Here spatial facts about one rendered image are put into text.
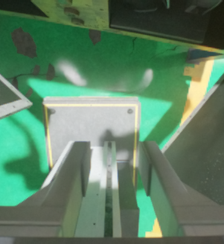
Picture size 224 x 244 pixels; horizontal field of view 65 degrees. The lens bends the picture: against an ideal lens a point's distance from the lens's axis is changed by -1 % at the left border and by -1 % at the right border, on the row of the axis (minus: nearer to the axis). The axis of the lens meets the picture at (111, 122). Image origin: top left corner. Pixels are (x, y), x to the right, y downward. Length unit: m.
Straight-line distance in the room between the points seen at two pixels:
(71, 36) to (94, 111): 0.67
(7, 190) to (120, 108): 1.49
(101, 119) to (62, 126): 0.29
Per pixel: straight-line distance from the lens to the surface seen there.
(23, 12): 0.93
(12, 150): 1.95
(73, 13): 0.68
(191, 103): 1.72
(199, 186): 0.69
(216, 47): 0.95
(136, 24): 0.82
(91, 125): 1.29
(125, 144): 1.33
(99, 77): 1.55
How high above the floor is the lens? 1.55
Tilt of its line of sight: 75 degrees down
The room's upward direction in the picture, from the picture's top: 179 degrees clockwise
